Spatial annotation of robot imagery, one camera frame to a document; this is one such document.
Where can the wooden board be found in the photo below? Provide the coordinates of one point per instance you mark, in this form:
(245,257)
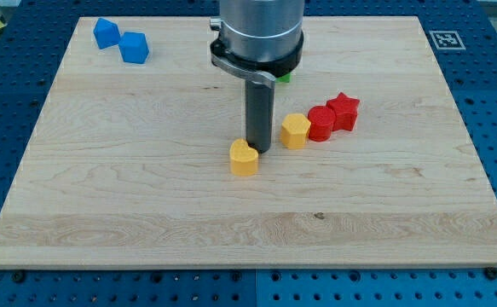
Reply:
(128,165)

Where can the yellow heart block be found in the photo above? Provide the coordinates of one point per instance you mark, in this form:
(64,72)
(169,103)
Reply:
(243,158)

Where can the red star block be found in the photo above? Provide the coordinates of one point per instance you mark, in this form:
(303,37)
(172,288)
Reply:
(346,111)

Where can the green block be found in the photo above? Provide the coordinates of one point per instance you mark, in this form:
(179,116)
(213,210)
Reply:
(284,79)

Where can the yellow hexagon block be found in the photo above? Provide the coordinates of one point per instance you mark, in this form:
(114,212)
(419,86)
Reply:
(294,131)

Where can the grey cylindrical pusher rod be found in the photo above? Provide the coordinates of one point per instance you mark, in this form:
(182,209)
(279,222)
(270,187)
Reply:
(259,106)

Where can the red cylinder block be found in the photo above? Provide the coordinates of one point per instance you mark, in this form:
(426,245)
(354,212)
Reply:
(322,120)

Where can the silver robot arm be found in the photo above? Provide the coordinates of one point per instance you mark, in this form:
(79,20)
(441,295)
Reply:
(258,41)

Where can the blue pentagon block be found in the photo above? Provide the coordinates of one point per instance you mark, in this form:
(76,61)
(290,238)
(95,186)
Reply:
(106,33)

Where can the blue cube block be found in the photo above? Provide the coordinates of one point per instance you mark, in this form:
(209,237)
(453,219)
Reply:
(133,47)

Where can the fiducial marker tag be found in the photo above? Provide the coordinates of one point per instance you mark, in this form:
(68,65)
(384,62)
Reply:
(446,40)

